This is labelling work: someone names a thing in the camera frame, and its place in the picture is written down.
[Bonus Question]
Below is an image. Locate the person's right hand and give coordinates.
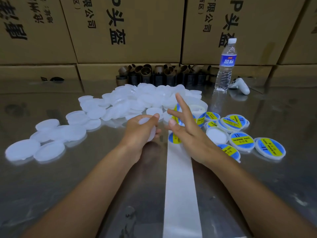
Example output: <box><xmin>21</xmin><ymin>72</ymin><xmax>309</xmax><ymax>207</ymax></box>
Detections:
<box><xmin>167</xmin><ymin>93</ymin><xmax>224</xmax><ymax>169</ymax></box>

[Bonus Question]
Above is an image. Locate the person's left forearm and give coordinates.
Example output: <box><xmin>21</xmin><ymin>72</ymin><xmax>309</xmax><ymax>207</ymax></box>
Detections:
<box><xmin>22</xmin><ymin>146</ymin><xmax>137</xmax><ymax>238</ymax></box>

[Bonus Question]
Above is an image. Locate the white handheld controller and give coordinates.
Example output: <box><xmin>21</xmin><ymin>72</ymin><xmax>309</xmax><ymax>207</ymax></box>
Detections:
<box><xmin>228</xmin><ymin>77</ymin><xmax>251</xmax><ymax>96</ymax></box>

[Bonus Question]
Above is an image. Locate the stack of brown cardboard boxes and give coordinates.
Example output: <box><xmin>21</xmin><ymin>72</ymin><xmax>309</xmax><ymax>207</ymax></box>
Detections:
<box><xmin>0</xmin><ymin>0</ymin><xmax>317</xmax><ymax>81</ymax></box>

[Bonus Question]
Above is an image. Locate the person's right forearm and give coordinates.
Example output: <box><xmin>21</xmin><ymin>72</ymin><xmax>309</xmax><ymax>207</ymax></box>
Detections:
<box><xmin>208</xmin><ymin>153</ymin><xmax>317</xmax><ymax>238</ymax></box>

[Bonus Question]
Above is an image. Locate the row of dark cardboard tubes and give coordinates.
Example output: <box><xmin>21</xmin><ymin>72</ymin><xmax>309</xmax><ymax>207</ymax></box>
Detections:
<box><xmin>116</xmin><ymin>63</ymin><xmax>221</xmax><ymax>87</ymax></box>

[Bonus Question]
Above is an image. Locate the person's left hand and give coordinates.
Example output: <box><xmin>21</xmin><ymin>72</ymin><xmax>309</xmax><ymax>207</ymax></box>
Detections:
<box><xmin>119</xmin><ymin>114</ymin><xmax>161</xmax><ymax>164</ymax></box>

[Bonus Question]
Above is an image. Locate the clear plastic water bottle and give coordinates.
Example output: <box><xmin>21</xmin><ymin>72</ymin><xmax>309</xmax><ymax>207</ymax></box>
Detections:
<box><xmin>214</xmin><ymin>38</ymin><xmax>238</xmax><ymax>92</ymax></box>

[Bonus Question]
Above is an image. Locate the sticker roll with backing strip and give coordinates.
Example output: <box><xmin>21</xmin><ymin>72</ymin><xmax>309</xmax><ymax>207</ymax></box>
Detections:
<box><xmin>163</xmin><ymin>97</ymin><xmax>209</xmax><ymax>238</ymax></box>

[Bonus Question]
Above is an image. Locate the pile of white plastic lids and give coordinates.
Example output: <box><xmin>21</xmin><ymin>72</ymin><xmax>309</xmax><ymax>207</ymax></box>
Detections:
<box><xmin>5</xmin><ymin>83</ymin><xmax>204</xmax><ymax>163</ymax></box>

